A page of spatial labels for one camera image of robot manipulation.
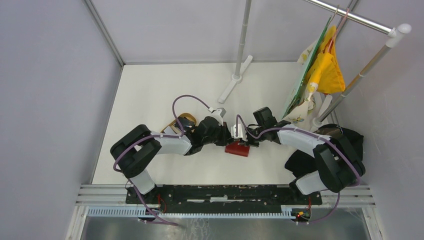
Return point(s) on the black cloth pile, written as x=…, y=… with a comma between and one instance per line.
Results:
x=300, y=163

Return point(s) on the green patterned hanging garment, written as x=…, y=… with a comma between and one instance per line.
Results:
x=299, y=101

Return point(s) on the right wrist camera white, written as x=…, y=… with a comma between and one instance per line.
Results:
x=238, y=132

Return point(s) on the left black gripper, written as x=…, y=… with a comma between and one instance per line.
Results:
x=226, y=137

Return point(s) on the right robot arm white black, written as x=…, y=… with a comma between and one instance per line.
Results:
x=337, y=164

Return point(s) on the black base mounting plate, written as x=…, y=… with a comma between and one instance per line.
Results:
x=227, y=199

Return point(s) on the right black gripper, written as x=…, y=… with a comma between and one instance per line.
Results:
x=250, y=143

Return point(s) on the wooden tray with cards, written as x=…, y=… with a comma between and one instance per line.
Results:
x=187, y=122

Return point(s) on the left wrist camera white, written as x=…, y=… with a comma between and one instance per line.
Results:
x=218, y=114

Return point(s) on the red card holder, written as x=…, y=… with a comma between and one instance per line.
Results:
x=236, y=148

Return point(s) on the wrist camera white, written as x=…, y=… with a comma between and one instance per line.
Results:
x=238, y=132
x=218, y=114

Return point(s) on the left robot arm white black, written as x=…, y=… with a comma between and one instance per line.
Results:
x=134, y=152

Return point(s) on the yellow hanging garment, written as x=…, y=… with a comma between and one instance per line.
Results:
x=325, y=75

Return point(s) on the metal clothes rack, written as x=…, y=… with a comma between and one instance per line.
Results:
x=395, y=35

